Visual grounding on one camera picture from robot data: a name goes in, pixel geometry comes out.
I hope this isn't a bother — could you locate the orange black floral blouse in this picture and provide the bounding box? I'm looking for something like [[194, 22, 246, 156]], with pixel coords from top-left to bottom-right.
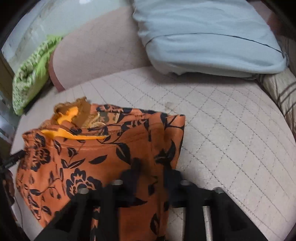
[[16, 97, 186, 240]]

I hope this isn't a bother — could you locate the person's left hand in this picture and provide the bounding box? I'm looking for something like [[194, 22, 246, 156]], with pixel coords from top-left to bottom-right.
[[1, 170, 15, 206]]

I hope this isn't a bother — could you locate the wooden door with glass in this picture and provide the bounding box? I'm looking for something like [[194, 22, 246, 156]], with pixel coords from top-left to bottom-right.
[[1, 52, 20, 152]]

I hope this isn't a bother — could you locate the pink quilted mattress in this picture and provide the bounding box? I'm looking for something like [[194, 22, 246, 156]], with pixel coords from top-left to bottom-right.
[[11, 67, 295, 240]]

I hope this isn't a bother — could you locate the green patterned folded blanket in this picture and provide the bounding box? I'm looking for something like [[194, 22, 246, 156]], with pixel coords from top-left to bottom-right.
[[12, 35, 63, 116]]

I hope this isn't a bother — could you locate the striped floral beige cushion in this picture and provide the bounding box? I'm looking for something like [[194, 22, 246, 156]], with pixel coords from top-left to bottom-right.
[[258, 36, 296, 135]]

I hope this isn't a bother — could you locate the pink brown bolster pillow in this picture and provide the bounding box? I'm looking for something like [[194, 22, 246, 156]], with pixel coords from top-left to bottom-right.
[[48, 6, 151, 92]]

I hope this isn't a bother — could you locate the light blue pillow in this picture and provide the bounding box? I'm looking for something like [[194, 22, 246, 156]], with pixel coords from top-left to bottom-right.
[[132, 1, 287, 78]]

